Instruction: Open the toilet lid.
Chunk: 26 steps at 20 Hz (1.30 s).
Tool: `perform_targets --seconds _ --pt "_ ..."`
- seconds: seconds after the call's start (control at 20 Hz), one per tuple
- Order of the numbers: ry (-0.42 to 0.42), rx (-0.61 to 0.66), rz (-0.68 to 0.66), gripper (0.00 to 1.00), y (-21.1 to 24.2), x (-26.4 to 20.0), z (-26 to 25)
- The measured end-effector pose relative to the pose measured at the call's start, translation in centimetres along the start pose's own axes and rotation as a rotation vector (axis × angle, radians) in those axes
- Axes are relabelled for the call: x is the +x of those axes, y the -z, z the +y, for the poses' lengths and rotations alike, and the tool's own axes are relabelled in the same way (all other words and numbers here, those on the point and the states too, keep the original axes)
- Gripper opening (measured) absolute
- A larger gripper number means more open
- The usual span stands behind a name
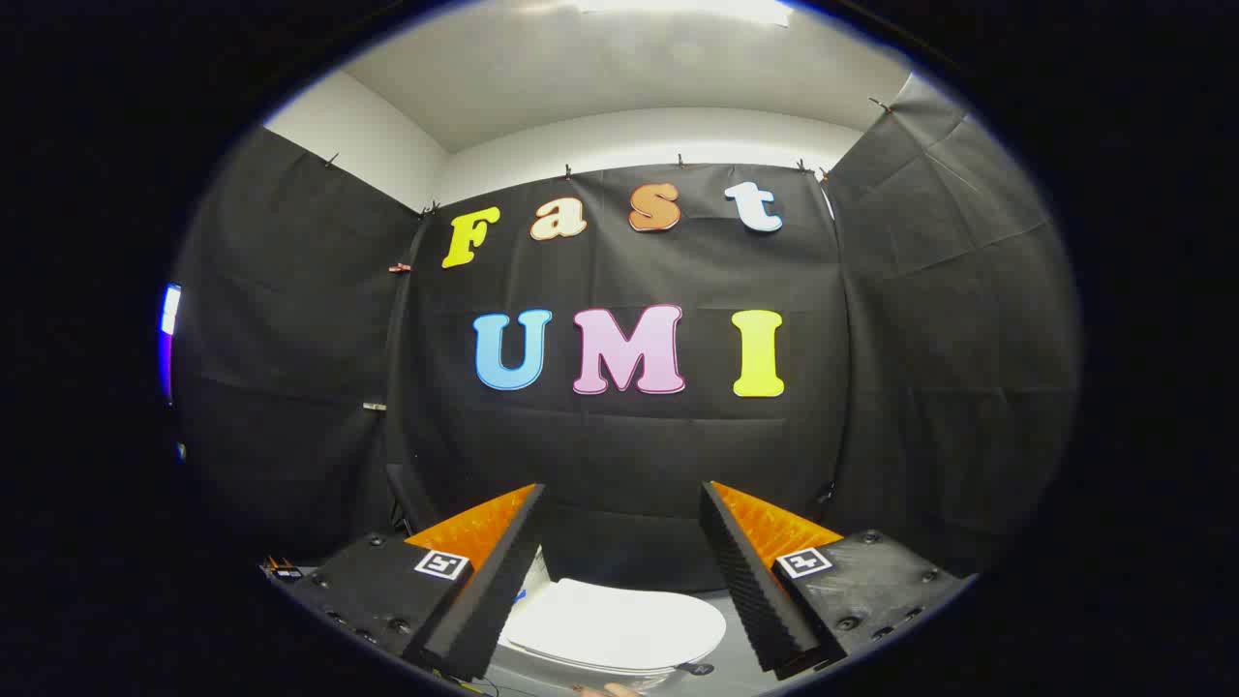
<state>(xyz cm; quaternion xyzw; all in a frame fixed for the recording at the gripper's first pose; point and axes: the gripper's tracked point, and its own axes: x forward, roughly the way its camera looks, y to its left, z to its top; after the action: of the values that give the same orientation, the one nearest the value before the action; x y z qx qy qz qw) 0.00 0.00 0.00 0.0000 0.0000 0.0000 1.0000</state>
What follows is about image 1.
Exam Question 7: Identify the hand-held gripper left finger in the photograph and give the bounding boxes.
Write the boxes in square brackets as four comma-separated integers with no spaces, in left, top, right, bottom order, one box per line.
[274,483,546,682]

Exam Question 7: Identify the white toilet lid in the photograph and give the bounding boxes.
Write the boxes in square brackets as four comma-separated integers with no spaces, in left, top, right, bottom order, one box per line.
[501,578,728,669]

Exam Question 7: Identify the glowing screen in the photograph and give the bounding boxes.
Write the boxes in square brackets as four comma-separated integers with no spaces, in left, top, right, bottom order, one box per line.
[160,284,183,403]

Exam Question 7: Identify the row of dark cloth clips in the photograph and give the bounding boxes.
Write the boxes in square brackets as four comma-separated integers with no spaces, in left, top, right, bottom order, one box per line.
[324,97,896,214]

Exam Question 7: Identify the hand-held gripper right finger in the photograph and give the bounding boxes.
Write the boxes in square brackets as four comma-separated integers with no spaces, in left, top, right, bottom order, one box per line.
[700,481,974,681]

